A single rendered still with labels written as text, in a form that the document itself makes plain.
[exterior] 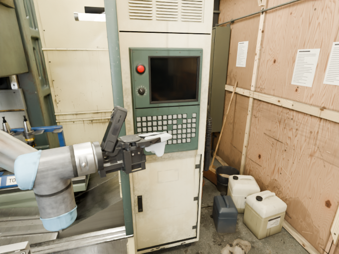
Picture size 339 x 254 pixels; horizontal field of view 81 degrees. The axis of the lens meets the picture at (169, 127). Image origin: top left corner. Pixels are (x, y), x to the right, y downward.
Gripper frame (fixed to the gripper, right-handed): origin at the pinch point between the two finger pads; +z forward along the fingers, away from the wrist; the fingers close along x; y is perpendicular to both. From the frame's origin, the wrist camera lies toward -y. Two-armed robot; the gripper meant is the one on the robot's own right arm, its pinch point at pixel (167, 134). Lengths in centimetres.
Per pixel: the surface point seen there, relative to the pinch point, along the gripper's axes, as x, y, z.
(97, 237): -47, 60, -20
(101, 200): -76, 57, -13
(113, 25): -27.0, -35.4, -4.9
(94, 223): -69, 66, -19
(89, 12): -121, -69, 3
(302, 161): -45, 62, 157
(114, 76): -29.6, -18.1, -6.0
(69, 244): -50, 60, -33
